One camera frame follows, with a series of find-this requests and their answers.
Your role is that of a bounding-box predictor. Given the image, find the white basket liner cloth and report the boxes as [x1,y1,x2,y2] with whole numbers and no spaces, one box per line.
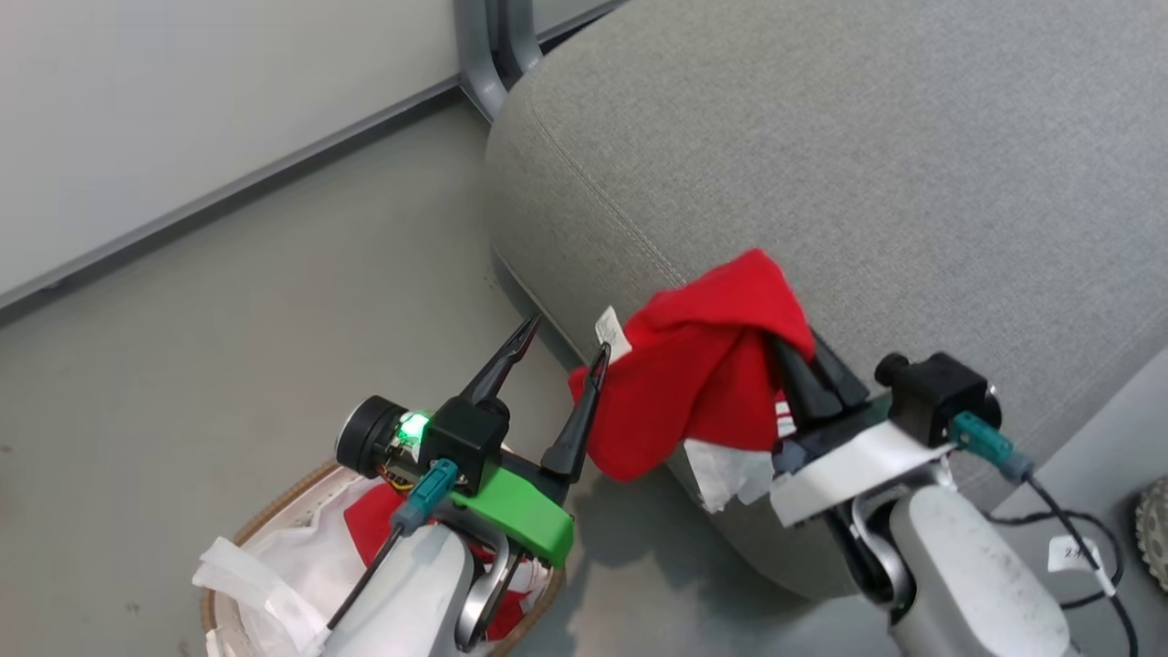
[191,473,416,657]

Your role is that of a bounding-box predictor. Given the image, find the grey fabric sofa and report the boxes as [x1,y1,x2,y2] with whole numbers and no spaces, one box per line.
[483,0,1168,600]

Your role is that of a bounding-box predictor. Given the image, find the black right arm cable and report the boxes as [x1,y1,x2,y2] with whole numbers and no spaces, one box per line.
[948,411,1142,657]

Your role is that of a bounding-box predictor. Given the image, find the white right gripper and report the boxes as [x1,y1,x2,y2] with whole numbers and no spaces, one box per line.
[768,328,955,529]

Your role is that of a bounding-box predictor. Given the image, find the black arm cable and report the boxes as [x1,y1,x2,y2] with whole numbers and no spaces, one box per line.
[948,411,1142,657]
[326,458,460,632]

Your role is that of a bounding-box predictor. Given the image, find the red garment in basket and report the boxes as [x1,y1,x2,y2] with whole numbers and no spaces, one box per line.
[343,481,551,642]

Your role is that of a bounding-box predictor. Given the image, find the grey metal frame leg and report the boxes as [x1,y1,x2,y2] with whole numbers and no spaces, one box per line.
[453,0,550,125]

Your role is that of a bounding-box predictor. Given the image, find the white cable tag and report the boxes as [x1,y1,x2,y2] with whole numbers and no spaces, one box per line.
[1048,536,1111,577]

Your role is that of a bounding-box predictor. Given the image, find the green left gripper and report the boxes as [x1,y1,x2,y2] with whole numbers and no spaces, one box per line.
[450,314,611,568]

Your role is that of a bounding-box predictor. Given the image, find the round woven beige object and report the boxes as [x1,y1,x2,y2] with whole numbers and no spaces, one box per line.
[1135,475,1168,591]

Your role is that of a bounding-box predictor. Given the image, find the red garment with white labels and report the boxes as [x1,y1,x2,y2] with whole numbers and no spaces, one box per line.
[567,247,817,515]

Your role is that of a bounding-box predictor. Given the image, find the round wicker laundry basket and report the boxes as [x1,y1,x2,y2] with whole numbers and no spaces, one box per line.
[200,458,568,657]

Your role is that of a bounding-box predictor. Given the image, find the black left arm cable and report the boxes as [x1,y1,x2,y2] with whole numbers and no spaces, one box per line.
[326,458,460,632]

